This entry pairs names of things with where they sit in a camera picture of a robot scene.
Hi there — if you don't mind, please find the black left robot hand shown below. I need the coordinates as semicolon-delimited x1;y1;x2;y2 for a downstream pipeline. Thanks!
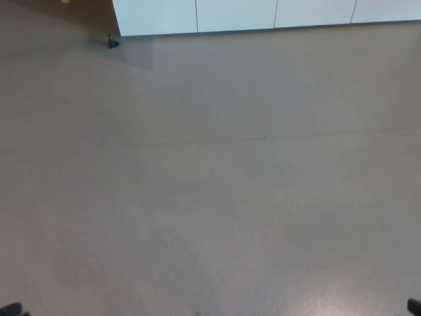
0;302;23;316

